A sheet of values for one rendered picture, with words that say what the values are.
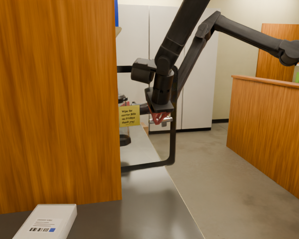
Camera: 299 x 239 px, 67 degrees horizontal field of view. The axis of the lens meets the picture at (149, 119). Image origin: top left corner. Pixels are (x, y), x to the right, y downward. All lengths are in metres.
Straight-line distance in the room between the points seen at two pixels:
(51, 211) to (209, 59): 3.86
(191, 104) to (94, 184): 3.61
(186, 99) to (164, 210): 3.53
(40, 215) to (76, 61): 0.45
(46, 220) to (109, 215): 0.18
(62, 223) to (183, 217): 0.35
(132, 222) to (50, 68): 0.51
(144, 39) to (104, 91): 3.28
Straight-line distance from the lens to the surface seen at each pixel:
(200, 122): 4.44
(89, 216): 0.79
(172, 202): 0.83
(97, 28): 0.69
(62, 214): 0.75
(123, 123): 0.82
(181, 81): 1.08
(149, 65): 0.68
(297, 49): 1.11
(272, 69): 5.56
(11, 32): 0.73
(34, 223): 0.75
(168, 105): 0.73
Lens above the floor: 1.42
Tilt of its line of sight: 16 degrees down
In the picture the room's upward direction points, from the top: straight up
